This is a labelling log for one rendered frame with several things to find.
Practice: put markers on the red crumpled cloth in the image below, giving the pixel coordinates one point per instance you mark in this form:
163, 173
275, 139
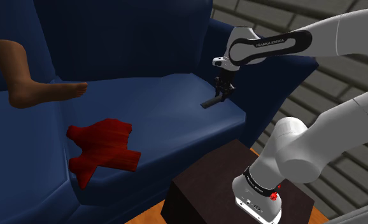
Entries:
103, 149

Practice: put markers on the dark brown robot stand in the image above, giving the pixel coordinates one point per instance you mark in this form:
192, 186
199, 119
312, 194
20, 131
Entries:
208, 183

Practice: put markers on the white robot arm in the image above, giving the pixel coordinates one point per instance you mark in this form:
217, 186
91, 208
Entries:
326, 130

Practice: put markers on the blue sofa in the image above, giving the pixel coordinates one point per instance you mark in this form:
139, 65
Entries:
159, 124

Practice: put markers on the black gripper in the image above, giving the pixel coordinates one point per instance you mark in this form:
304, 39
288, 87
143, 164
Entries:
224, 79

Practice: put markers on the dark grey bar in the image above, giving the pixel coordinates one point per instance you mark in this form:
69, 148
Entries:
212, 101

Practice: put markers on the brown foot figure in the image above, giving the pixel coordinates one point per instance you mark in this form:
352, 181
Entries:
25, 90

